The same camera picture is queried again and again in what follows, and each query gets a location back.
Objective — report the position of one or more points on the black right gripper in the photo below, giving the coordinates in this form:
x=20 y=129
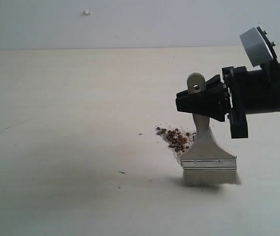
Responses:
x=252 y=92

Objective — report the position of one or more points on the wide wooden paint brush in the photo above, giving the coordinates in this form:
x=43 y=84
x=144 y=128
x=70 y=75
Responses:
x=205 y=163

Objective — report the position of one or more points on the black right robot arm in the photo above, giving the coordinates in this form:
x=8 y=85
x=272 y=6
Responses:
x=235 y=94

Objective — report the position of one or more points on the pile of rice and pellets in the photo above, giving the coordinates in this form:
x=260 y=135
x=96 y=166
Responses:
x=178 y=139

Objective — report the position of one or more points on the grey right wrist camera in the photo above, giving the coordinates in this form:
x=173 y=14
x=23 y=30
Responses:
x=257 y=46

